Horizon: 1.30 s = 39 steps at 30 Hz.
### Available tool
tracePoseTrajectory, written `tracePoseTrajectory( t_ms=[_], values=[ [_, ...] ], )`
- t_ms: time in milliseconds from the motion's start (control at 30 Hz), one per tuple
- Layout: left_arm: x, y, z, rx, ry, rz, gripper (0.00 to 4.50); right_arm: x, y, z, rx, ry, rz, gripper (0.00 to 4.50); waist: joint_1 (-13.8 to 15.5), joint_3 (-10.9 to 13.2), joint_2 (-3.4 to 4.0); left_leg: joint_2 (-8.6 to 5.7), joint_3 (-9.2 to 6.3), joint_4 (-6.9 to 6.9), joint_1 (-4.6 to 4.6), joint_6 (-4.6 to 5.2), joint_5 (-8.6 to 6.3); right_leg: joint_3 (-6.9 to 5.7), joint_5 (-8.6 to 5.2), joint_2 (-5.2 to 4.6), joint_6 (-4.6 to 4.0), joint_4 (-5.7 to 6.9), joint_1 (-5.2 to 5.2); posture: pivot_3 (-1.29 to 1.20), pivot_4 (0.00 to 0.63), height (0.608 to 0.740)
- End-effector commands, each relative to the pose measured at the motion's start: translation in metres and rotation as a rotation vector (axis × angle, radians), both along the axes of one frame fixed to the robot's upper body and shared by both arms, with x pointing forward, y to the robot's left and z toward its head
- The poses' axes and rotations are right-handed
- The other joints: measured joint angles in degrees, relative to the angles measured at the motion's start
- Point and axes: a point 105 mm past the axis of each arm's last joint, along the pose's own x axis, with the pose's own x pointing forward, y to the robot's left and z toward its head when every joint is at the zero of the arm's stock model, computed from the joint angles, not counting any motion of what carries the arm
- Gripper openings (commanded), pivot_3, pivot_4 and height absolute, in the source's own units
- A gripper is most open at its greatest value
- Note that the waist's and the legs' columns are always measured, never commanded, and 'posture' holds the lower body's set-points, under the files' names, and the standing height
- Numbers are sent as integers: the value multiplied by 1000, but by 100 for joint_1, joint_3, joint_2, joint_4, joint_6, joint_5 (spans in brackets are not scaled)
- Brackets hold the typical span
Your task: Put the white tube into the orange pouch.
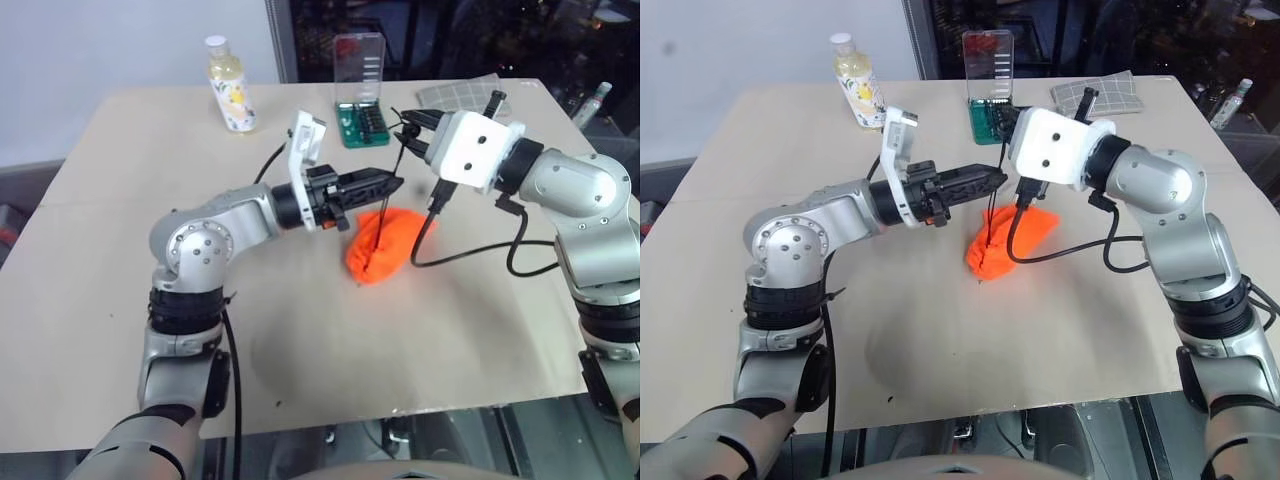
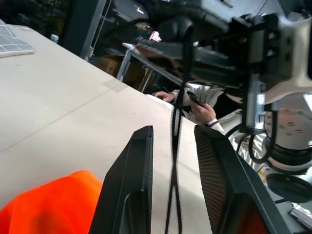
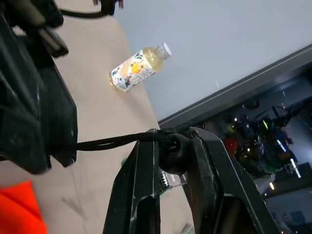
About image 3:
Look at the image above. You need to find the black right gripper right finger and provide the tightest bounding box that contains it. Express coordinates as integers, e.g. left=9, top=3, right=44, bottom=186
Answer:
left=181, top=126, right=281, bottom=234

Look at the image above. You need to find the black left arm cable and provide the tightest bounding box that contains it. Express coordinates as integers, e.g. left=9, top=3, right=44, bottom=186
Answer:
left=59, top=0, right=116, bottom=19

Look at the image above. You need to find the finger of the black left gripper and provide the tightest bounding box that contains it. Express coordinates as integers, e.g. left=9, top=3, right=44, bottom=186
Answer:
left=36, top=65, right=78, bottom=168
left=0, top=48, right=52, bottom=175

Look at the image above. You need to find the yellow drink bottle white cap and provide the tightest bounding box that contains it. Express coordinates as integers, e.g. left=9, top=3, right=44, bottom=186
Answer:
left=107, top=41, right=174, bottom=95

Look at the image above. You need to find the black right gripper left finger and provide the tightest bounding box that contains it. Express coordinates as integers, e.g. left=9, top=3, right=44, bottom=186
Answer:
left=102, top=128, right=161, bottom=234

